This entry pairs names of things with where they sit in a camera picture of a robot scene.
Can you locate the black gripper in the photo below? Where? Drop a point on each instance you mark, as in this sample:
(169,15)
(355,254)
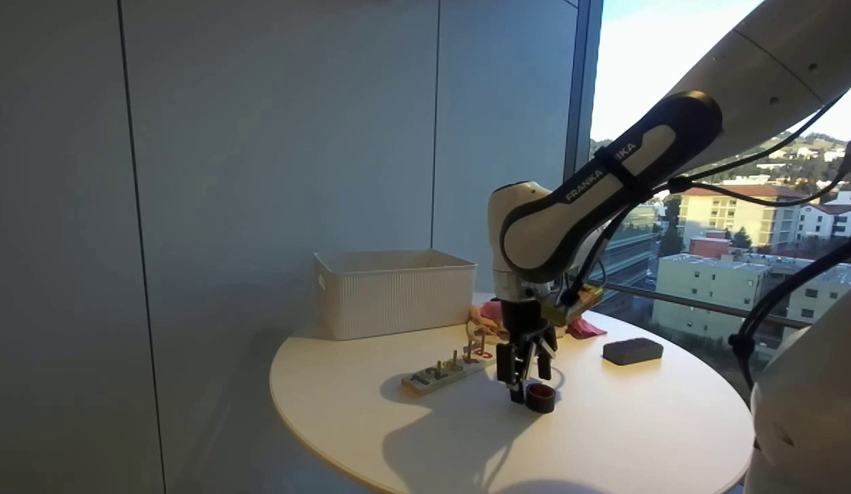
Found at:
(524,320)

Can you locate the small black round item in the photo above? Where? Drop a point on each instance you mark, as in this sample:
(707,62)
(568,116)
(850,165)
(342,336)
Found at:
(541,398)

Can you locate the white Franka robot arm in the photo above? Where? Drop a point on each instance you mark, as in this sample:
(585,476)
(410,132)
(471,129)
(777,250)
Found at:
(782,63)

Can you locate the white power strip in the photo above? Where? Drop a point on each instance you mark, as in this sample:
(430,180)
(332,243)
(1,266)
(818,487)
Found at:
(441,372)

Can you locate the pink cloth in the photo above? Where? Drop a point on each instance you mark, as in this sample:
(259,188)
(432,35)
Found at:
(585,327)

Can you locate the black rectangular case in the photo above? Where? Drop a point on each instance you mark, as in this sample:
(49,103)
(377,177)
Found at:
(631,350)

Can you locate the white plastic bin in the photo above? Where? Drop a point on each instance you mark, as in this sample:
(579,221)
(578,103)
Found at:
(393,291)

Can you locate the window railing bar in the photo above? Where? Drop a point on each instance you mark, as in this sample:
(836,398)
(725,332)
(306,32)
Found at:
(682,303)

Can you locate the pale green building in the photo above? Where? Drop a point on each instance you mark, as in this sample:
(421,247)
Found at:
(710,288)

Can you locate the yellow building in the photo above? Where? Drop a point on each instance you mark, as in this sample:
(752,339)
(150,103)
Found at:
(727,213)

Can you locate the white building red roof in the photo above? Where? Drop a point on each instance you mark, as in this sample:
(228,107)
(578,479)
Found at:
(825,221)

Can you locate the dark window frame post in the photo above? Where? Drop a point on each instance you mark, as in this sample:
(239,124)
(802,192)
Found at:
(582,92)

